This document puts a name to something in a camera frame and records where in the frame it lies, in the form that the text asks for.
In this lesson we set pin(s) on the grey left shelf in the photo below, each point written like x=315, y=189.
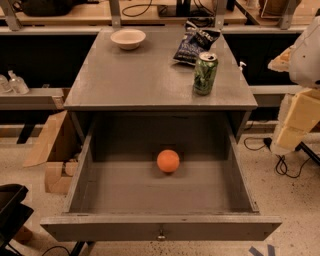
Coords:
x=35, y=99

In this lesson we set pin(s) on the grey open top drawer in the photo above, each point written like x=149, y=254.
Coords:
x=118, y=193

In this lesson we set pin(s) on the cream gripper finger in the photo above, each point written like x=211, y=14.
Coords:
x=298, y=115
x=282, y=62

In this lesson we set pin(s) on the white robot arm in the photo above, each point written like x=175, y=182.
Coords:
x=304, y=67

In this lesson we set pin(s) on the grey right shelf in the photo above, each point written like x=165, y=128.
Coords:
x=272, y=95

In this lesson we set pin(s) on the cardboard box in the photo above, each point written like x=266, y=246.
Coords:
x=57, y=148

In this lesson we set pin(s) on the black chair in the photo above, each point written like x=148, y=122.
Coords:
x=13, y=214

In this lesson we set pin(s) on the grey cabinet counter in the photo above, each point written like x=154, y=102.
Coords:
x=148, y=78

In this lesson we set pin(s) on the green soda can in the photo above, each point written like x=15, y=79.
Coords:
x=205, y=73

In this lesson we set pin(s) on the black bag on bench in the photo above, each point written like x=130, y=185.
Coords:
x=47, y=8

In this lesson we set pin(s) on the orange fruit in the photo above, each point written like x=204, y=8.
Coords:
x=168, y=161

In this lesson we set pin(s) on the clear plastic bottle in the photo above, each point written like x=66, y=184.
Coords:
x=17, y=84
x=4, y=84

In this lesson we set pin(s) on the grey shelf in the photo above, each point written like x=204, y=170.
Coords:
x=272, y=95
x=35, y=99

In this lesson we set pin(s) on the metal drawer knob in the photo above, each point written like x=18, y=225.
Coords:
x=161, y=236

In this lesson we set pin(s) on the white pump bottle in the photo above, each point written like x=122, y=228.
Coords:
x=242, y=65

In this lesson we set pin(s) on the blue chip bag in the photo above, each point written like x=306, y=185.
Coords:
x=195, y=41

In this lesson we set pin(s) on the white ceramic bowl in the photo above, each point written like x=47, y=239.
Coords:
x=128, y=39

